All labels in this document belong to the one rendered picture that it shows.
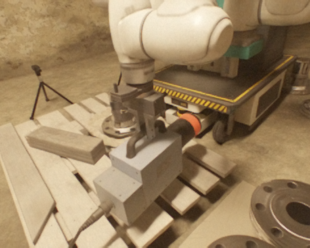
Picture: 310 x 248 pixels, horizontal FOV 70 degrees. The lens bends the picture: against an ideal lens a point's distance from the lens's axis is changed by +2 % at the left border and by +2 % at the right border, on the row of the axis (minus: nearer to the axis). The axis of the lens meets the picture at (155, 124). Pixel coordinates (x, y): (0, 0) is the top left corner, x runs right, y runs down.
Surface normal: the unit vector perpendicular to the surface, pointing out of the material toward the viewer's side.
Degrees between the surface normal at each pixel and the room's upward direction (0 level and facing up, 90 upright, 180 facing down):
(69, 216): 0
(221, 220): 0
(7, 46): 90
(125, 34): 87
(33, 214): 0
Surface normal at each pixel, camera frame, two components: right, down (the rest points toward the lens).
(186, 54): -0.44, 0.77
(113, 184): -0.09, -0.84
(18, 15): 0.64, 0.36
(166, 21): -0.58, -0.18
